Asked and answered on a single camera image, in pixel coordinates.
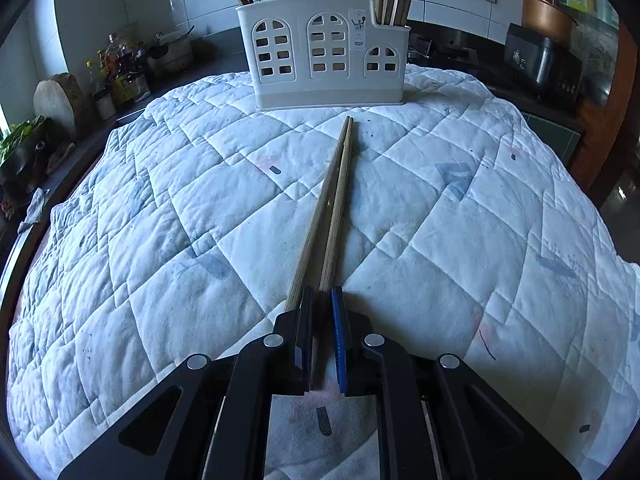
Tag round wooden cutting board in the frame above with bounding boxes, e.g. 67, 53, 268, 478
33, 73, 82, 137

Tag white quilted blanket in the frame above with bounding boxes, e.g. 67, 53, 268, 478
6, 65, 640, 480

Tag white condiment jar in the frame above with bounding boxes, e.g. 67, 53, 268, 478
95, 91, 117, 121

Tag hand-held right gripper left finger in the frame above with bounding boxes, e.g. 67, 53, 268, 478
57, 285, 316, 480

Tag green leafy vegetables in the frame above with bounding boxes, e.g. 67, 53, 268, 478
0, 116, 47, 162

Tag cooking pot with lid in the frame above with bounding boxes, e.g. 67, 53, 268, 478
147, 29, 195, 77

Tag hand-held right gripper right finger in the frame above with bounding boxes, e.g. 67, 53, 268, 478
330, 286, 583, 480

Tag grey dish rag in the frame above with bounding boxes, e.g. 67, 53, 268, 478
18, 187, 49, 234

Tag gas stove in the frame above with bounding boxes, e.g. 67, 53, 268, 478
407, 30, 502, 67

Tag black rice cooker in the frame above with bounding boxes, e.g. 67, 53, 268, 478
504, 22, 583, 100

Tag white plastic chopstick holder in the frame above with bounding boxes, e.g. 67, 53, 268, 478
236, 0, 412, 110

